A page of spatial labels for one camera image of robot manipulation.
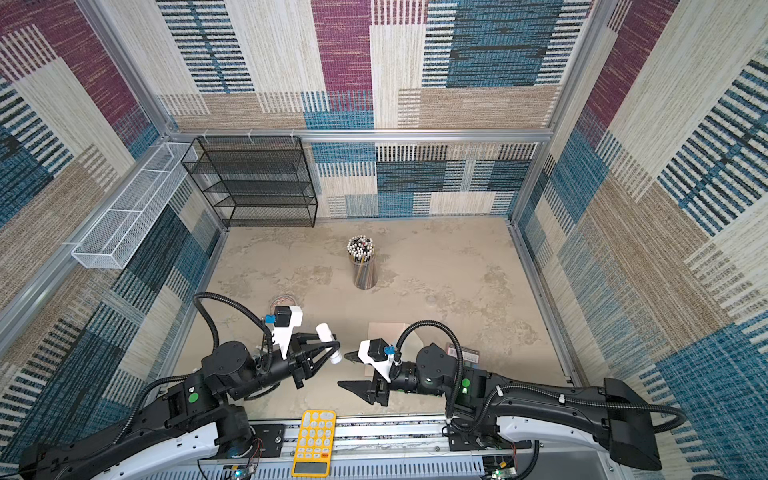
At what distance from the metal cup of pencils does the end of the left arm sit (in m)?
0.33

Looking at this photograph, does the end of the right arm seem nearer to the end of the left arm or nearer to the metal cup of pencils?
the end of the left arm

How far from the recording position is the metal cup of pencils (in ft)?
2.93

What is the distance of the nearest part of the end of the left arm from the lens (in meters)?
0.55
